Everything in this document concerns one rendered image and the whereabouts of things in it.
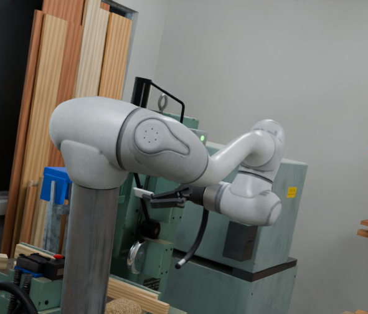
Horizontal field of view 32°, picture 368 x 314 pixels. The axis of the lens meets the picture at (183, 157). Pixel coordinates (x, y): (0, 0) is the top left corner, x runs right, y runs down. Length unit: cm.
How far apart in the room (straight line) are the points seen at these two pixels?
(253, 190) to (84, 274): 55
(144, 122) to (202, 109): 334
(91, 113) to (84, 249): 29
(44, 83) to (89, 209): 231
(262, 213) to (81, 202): 56
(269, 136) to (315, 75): 254
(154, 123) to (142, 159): 7
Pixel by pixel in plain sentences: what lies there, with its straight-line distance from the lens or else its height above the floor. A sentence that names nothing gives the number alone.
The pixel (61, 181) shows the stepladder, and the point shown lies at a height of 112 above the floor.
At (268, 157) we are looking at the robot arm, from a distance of 170.
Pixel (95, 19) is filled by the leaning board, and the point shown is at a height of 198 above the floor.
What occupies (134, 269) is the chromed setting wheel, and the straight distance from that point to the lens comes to 217.
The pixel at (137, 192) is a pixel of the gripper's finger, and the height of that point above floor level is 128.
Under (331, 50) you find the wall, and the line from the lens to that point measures 424.
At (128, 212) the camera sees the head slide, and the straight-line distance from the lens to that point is 217.
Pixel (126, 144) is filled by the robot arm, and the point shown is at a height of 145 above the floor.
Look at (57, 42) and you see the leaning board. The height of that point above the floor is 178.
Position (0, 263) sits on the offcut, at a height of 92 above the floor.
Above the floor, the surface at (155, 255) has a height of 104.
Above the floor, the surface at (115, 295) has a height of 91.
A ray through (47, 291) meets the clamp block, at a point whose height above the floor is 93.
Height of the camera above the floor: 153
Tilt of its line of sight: 4 degrees down
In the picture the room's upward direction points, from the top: 11 degrees clockwise
